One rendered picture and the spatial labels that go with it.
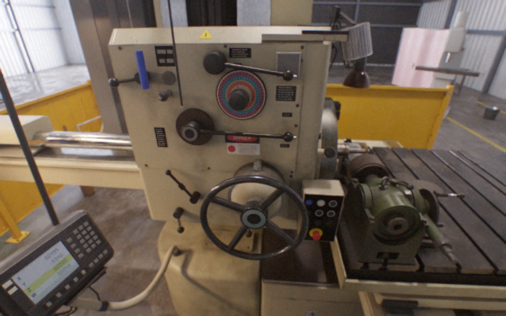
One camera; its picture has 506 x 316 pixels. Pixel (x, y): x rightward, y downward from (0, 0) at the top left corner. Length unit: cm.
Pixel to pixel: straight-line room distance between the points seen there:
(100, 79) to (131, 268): 162
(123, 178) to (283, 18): 129
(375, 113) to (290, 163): 278
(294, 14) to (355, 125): 239
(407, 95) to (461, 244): 252
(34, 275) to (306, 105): 104
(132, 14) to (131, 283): 202
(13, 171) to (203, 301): 149
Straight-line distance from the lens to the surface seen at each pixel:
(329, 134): 114
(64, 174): 190
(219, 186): 79
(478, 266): 148
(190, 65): 92
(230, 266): 164
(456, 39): 687
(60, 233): 107
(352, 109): 357
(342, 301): 176
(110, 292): 253
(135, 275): 255
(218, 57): 83
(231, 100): 81
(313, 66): 88
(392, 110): 375
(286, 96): 89
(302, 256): 170
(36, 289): 107
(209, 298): 180
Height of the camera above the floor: 190
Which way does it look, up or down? 28 degrees down
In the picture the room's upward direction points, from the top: straight up
